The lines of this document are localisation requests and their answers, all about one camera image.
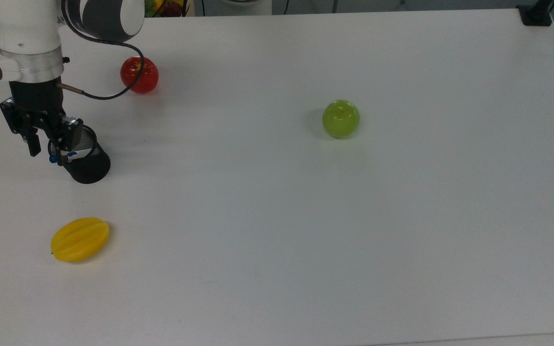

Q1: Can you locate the green toy apple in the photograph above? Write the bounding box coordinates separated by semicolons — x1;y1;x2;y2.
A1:
322;99;361;139

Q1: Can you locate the blue capped white marker pen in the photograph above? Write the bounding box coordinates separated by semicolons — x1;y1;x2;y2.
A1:
48;149;91;164

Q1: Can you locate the red toy apple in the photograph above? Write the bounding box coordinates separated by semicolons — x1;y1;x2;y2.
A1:
120;56;160;95

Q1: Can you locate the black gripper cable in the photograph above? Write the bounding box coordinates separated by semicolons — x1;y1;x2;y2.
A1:
58;0;147;101

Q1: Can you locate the yellow toy starfruit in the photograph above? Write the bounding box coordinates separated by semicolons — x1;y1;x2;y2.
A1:
50;217;111;263

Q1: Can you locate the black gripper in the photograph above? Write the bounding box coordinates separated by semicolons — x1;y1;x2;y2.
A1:
0;79;85;166

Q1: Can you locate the black mesh pen cup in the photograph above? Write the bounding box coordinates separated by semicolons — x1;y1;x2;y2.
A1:
58;124;112;185

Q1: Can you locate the black camera stand base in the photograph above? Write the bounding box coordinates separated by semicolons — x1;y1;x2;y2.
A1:
516;0;554;27

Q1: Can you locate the basket of toy fruit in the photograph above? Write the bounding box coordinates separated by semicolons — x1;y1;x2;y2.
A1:
144;0;189;18

